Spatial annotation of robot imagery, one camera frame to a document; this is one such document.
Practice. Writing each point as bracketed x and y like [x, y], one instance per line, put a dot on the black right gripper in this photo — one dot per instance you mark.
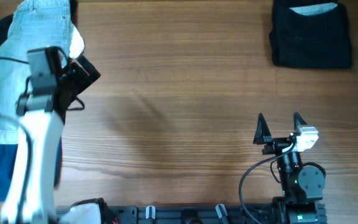
[278, 144]

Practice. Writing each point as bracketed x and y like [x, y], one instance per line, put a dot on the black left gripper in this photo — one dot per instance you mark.
[86, 81]

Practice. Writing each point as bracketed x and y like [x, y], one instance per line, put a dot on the black shorts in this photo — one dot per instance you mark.
[310, 34]

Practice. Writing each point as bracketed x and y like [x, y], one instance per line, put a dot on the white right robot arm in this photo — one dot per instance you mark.
[302, 182]

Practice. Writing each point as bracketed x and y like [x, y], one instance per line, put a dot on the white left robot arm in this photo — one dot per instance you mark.
[42, 108]

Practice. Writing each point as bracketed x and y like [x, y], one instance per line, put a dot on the white cloth item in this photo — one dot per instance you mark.
[77, 43]

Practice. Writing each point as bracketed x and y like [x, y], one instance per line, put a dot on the light blue denim shorts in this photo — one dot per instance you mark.
[35, 24]

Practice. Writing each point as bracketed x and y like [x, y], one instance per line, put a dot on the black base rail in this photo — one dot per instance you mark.
[264, 213]

